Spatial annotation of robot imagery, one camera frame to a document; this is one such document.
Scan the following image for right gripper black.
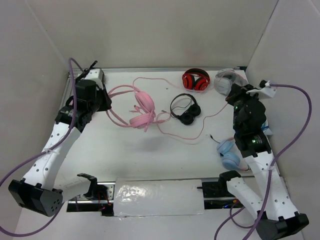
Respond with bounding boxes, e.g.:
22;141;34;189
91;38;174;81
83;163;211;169
225;82;263;131

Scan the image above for pink wired headphones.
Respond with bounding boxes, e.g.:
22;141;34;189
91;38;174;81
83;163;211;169
104;76;236;146

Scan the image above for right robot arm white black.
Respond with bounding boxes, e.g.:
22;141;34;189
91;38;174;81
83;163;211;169
218;80;312;240

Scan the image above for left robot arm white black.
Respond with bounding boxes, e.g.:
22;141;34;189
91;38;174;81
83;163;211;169
8;79;112;217

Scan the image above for white grey headphones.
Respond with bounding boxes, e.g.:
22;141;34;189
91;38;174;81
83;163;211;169
213;68;248;96

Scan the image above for teal headphones in bag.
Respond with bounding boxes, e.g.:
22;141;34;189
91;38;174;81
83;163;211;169
261;120;273;136

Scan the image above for red black headphones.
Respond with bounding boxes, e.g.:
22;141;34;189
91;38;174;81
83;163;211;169
181;68;211;92

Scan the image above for black thin on-ear headphones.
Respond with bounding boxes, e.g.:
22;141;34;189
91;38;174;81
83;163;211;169
169;93;202;126

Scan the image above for light blue headphones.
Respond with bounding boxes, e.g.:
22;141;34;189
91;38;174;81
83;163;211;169
216;139;250;172

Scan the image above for white taped front panel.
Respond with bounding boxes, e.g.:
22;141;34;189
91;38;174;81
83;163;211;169
113;179;205;217

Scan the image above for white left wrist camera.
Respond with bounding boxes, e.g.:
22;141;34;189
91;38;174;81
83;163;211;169
81;68;105;89

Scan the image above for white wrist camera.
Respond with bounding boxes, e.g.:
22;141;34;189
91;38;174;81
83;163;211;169
246;80;277;100
81;68;105;89

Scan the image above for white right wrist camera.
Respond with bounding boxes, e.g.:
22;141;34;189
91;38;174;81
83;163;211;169
246;80;277;100

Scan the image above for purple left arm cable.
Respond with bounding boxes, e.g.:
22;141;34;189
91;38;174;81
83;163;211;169
0;57;87;237

